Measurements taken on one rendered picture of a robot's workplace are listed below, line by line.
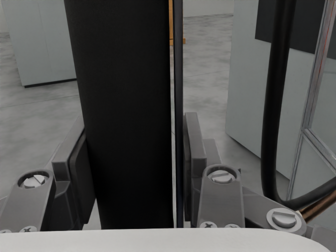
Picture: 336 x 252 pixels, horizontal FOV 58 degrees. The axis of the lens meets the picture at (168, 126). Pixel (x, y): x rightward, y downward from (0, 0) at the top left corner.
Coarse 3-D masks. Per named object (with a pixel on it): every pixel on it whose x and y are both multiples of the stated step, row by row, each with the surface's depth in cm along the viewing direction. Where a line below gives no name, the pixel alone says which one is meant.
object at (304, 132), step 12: (324, 12) 131; (324, 24) 131; (324, 36) 133; (312, 72) 143; (312, 84) 143; (312, 96) 146; (300, 132) 158; (300, 144) 158; (312, 144) 145; (324, 156) 135; (288, 192) 175
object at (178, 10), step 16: (176, 0) 9; (176, 16) 9; (176, 32) 10; (176, 48) 10; (176, 64) 10; (176, 80) 10; (176, 96) 11; (176, 112) 11; (176, 128) 11; (176, 144) 12; (176, 160) 12; (176, 176) 12; (176, 192) 13; (176, 208) 13; (176, 224) 14
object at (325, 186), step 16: (288, 0) 14; (288, 16) 14; (272, 32) 15; (288, 32) 15; (272, 48) 15; (288, 48) 15; (272, 64) 16; (272, 80) 16; (272, 96) 16; (272, 112) 17; (272, 128) 17; (272, 144) 18; (272, 160) 18; (272, 176) 19; (272, 192) 20; (320, 192) 26
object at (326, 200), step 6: (324, 198) 27; (330, 198) 27; (312, 204) 26; (318, 204) 26; (324, 204) 26; (330, 204) 27; (300, 210) 25; (306, 210) 25; (312, 210) 26; (318, 210) 26; (324, 210) 27; (306, 216) 25; (312, 216) 25; (306, 222) 25
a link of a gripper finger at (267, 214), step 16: (192, 112) 13; (192, 128) 12; (192, 144) 11; (208, 144) 12; (192, 160) 10; (208, 160) 11; (192, 176) 10; (192, 192) 10; (256, 192) 10; (192, 208) 10; (256, 208) 9; (272, 208) 9; (288, 208) 9; (192, 224) 11; (256, 224) 8; (272, 224) 8; (288, 224) 8; (304, 224) 8
